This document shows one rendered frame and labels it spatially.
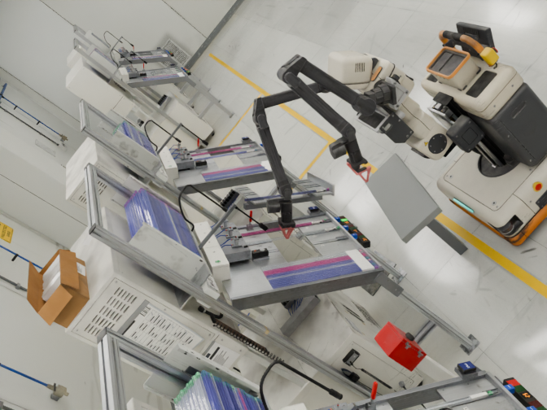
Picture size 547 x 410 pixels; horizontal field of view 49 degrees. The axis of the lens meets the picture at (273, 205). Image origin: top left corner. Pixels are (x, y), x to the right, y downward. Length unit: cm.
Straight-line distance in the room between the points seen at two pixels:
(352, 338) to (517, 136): 124
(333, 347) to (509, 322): 89
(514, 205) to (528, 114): 46
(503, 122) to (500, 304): 93
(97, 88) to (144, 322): 501
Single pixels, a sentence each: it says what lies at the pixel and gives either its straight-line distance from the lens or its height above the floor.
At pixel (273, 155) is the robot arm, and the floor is 126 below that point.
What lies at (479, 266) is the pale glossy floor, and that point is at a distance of 350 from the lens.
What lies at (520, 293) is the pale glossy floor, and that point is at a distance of 328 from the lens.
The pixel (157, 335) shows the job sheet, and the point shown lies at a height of 140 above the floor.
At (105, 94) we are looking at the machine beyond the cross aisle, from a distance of 731.
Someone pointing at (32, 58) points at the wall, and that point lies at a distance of 1038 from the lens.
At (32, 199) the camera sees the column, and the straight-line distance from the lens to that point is 589.
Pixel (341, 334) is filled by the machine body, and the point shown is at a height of 62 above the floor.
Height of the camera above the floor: 250
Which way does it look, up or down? 28 degrees down
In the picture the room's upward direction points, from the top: 53 degrees counter-clockwise
